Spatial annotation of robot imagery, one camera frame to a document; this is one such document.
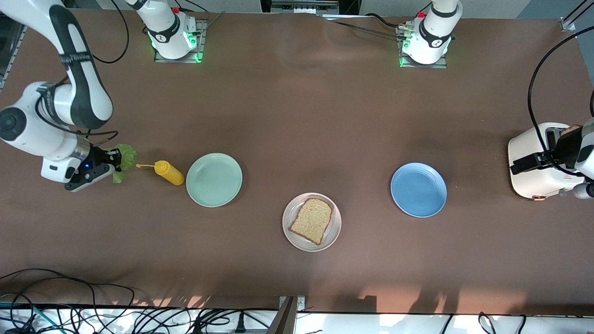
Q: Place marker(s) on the black power plug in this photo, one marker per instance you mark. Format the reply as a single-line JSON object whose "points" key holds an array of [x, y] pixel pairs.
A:
{"points": [[240, 324]]}

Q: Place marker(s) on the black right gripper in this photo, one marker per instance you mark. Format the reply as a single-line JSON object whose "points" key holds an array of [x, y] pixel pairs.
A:
{"points": [[100, 156]]}

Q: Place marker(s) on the yellow squeeze bottle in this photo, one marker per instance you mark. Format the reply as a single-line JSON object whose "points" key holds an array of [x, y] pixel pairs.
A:
{"points": [[169, 173]]}

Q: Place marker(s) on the aluminium frame rail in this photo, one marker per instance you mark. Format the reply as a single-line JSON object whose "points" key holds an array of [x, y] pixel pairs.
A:
{"points": [[5, 69]]}

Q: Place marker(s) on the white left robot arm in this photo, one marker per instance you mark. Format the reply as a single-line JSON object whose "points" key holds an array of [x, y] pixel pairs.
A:
{"points": [[434, 32]]}

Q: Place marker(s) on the beige plate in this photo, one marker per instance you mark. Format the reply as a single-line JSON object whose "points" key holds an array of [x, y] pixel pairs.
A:
{"points": [[292, 208]]}

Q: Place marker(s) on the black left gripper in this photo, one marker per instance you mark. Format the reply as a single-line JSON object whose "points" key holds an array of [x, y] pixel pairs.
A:
{"points": [[565, 147]]}

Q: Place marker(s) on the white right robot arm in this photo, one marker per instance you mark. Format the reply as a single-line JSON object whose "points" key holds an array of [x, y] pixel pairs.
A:
{"points": [[79, 69]]}

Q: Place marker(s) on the grey metal bracket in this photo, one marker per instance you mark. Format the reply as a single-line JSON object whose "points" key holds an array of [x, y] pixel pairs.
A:
{"points": [[287, 320]]}

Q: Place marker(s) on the white toaster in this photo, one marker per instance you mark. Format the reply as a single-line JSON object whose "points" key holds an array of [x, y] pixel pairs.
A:
{"points": [[526, 148]]}

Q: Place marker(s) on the aluminium frame corner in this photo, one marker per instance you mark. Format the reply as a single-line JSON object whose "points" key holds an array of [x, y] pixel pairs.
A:
{"points": [[567, 24]]}

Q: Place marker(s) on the green lettuce leaf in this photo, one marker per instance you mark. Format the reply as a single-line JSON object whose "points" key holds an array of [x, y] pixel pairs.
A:
{"points": [[129, 155]]}

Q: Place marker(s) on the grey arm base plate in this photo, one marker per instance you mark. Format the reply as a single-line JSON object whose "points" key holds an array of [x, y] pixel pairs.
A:
{"points": [[162, 60], [441, 65]]}

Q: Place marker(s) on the brown bread slice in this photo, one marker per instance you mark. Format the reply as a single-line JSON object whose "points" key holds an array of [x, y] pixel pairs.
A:
{"points": [[573, 131], [312, 221]]}

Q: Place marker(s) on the black equipment box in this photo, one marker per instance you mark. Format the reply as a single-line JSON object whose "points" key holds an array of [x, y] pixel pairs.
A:
{"points": [[301, 7]]}

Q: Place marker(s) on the blue plate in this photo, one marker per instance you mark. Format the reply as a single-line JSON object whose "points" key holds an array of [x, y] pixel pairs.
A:
{"points": [[418, 190]]}

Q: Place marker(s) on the mint green plate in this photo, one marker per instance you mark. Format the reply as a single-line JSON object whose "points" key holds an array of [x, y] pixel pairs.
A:
{"points": [[213, 181]]}

